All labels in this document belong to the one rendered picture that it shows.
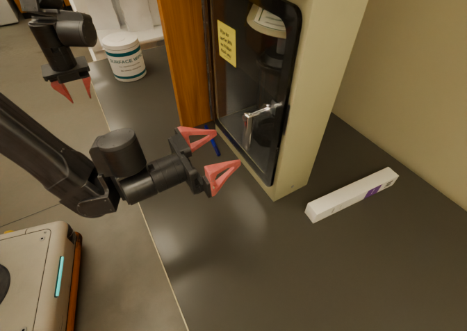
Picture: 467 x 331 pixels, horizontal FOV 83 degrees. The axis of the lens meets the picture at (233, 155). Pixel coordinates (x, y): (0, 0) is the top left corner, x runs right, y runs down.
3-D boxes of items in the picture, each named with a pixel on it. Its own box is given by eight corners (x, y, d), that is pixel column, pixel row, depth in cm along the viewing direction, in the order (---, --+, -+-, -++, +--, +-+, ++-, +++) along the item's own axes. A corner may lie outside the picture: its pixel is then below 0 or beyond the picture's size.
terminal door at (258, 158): (215, 119, 82) (204, -38, 53) (272, 189, 64) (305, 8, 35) (212, 120, 82) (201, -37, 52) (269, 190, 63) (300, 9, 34)
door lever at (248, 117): (267, 144, 56) (260, 137, 58) (272, 107, 49) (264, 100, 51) (245, 153, 54) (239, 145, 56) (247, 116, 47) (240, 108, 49)
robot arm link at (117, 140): (97, 184, 51) (83, 218, 44) (67, 133, 44) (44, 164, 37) (159, 172, 51) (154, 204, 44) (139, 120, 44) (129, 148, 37)
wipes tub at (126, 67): (141, 63, 116) (132, 28, 106) (151, 76, 109) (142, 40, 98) (111, 71, 112) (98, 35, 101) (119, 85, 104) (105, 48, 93)
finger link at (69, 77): (101, 101, 72) (87, 69, 65) (72, 109, 69) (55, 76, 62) (96, 89, 76) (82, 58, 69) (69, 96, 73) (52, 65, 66)
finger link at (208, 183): (226, 133, 50) (180, 151, 46) (247, 157, 45) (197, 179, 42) (228, 158, 55) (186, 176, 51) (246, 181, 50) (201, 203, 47)
